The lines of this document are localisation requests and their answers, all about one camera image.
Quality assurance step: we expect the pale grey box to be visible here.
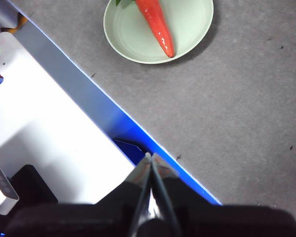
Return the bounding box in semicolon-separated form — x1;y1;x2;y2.
0;158;20;216

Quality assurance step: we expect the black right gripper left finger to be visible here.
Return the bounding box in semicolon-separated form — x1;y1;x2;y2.
4;152;152;237

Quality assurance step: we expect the orange carrot with green leaves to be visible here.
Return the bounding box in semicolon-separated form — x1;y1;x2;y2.
115;0;176;59

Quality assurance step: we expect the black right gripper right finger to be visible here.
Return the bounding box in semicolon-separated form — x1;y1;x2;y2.
151;153;296;237

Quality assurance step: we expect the pale green plate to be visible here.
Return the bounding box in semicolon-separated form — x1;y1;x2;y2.
103;0;215;65

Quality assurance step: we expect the orange strap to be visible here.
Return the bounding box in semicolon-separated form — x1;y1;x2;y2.
7;12;28;34

